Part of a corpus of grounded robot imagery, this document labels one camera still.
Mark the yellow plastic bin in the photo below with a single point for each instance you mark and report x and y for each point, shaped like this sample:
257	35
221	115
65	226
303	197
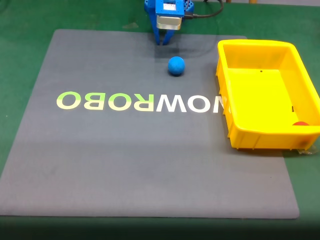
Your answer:
260	100

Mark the grey mat with NOWROBO print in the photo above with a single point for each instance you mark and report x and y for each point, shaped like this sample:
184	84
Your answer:
125	155

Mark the orange ball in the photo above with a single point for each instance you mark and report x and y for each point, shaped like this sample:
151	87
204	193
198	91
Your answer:
300	123

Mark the silver camera box blue mount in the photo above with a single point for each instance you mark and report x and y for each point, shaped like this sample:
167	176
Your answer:
168	15

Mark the clear plastic wrapper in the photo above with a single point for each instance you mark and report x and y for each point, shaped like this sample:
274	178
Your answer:
306	150

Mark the small black screw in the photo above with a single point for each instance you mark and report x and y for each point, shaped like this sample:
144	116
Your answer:
292	108

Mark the blue foam ball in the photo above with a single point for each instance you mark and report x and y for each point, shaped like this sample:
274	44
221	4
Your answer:
176	65

